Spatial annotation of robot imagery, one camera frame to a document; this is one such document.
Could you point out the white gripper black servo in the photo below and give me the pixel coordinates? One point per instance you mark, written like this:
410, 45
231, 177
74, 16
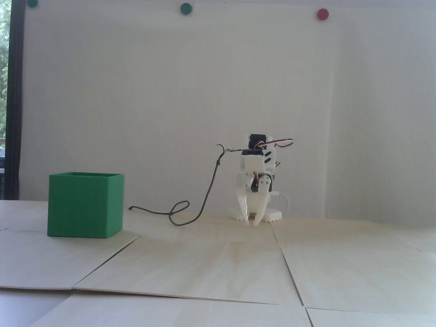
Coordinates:
252, 196

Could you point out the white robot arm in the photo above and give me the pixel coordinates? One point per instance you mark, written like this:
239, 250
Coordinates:
253, 163

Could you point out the green open box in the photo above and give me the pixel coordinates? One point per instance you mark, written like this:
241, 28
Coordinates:
81, 207

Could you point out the white backdrop sheet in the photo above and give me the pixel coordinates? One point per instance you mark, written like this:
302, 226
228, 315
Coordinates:
102, 85

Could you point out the red round magnet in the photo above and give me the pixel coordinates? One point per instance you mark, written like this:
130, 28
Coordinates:
323, 14

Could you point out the green round magnet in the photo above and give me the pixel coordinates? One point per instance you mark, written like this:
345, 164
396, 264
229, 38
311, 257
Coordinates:
186, 8
32, 2

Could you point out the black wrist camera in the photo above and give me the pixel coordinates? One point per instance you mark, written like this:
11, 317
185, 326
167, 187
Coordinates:
250, 151

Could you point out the dark window frame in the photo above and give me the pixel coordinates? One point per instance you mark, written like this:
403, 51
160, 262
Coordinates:
15, 102

